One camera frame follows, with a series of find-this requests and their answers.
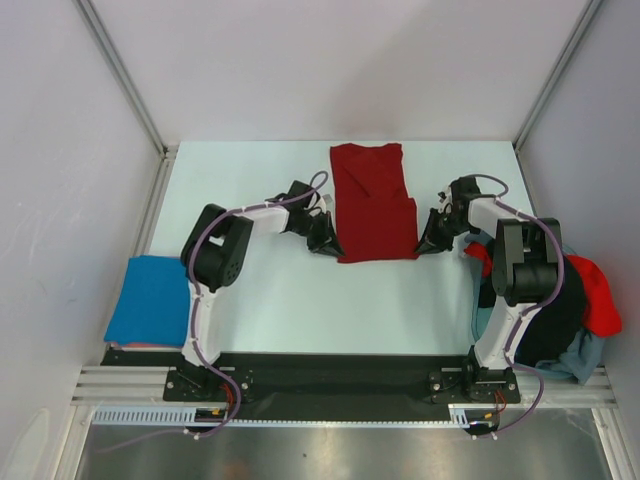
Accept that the left aluminium corner post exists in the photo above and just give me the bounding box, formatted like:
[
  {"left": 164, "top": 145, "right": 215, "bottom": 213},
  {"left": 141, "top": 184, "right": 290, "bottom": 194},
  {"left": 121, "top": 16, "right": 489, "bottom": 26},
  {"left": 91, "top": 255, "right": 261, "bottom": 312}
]
[{"left": 72, "top": 0, "right": 168, "bottom": 158}]

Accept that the dark red t-shirt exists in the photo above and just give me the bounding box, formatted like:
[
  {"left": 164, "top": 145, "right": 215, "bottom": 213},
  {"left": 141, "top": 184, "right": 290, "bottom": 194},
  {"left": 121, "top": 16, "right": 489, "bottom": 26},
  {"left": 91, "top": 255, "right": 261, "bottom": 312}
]
[{"left": 329, "top": 143, "right": 418, "bottom": 264}]

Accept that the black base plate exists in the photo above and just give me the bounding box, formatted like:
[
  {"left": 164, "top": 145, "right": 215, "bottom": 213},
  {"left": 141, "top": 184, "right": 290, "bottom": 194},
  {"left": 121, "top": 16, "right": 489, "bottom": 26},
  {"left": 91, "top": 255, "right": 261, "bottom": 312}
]
[{"left": 101, "top": 348, "right": 521, "bottom": 412}]

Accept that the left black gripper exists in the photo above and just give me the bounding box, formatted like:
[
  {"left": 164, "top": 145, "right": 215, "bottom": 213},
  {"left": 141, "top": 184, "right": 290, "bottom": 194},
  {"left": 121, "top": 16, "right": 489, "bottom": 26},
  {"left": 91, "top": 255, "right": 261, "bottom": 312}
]
[{"left": 292, "top": 211, "right": 345, "bottom": 260}]

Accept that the bright red garment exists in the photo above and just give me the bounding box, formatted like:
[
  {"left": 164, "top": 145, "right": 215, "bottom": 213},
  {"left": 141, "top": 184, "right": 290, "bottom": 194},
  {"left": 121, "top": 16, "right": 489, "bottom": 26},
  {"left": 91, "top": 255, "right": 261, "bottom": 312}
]
[{"left": 464, "top": 241, "right": 622, "bottom": 338}]

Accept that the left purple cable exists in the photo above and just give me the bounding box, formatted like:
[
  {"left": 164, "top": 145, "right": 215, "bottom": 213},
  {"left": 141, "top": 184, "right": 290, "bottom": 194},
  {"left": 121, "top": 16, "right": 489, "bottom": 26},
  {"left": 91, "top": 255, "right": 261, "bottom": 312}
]
[{"left": 94, "top": 170, "right": 331, "bottom": 453}]

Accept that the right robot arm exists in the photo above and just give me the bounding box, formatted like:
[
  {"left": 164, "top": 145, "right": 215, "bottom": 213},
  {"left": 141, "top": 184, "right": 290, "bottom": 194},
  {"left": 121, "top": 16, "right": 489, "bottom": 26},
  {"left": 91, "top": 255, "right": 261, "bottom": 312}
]
[{"left": 414, "top": 174, "right": 565, "bottom": 404}]

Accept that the aluminium corner post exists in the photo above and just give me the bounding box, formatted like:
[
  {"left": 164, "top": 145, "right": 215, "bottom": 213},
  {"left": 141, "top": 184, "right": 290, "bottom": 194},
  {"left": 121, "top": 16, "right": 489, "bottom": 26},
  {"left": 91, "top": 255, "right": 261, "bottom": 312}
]
[
  {"left": 514, "top": 0, "right": 607, "bottom": 151},
  {"left": 72, "top": 0, "right": 168, "bottom": 158}
]

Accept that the grey-blue garment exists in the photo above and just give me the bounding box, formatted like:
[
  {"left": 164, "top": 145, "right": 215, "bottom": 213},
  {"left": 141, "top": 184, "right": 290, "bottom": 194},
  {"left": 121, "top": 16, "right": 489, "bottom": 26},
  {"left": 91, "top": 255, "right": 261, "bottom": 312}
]
[{"left": 534, "top": 328, "right": 605, "bottom": 385}]

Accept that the folded blue t-shirt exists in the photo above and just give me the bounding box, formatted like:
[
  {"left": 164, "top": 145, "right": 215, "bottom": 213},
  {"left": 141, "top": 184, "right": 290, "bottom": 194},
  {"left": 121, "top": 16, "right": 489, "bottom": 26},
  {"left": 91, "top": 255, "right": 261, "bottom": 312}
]
[{"left": 104, "top": 255, "right": 190, "bottom": 348}]

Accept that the right aluminium corner post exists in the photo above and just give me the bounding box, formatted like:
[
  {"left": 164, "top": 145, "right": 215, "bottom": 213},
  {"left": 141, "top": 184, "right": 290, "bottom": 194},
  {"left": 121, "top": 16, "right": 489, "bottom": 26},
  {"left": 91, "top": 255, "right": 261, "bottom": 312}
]
[{"left": 514, "top": 0, "right": 607, "bottom": 151}]

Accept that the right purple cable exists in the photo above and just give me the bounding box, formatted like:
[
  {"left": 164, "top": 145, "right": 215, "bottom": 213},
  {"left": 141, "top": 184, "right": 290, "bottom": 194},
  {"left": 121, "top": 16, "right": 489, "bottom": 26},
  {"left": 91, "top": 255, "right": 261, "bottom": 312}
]
[{"left": 469, "top": 172, "right": 568, "bottom": 441}]

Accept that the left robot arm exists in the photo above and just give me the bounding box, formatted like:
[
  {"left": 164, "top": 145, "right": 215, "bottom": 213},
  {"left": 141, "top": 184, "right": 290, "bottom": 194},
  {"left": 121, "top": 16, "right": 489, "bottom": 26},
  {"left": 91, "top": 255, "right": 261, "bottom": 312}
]
[{"left": 177, "top": 180, "right": 345, "bottom": 400}]

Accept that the purple cable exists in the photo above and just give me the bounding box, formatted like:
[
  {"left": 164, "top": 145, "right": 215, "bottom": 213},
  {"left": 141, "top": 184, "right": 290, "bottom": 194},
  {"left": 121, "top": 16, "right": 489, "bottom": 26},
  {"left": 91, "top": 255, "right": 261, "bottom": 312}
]
[
  {"left": 469, "top": 172, "right": 568, "bottom": 441},
  {"left": 94, "top": 170, "right": 331, "bottom": 453}
]

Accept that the aluminium frame rail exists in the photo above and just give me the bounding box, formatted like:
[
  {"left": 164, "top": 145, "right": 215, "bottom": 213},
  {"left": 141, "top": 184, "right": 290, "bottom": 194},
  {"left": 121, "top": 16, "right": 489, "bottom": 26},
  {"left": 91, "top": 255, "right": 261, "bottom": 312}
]
[{"left": 71, "top": 366, "right": 618, "bottom": 409}]

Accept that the black garment in bin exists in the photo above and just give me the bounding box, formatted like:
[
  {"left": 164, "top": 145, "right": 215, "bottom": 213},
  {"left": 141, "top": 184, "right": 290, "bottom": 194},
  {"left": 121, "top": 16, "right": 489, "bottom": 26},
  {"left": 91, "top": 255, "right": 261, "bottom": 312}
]
[{"left": 467, "top": 240, "right": 588, "bottom": 368}]

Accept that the white slotted cable duct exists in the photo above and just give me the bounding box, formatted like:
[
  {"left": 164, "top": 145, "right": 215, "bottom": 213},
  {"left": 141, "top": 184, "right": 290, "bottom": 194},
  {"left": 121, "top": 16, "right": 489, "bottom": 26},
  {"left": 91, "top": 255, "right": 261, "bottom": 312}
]
[{"left": 92, "top": 404, "right": 499, "bottom": 429}]

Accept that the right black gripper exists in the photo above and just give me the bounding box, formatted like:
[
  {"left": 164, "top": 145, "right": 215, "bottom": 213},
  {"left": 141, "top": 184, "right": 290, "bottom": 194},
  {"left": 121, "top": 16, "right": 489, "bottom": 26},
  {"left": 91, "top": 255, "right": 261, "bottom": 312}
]
[{"left": 415, "top": 207, "right": 475, "bottom": 255}]

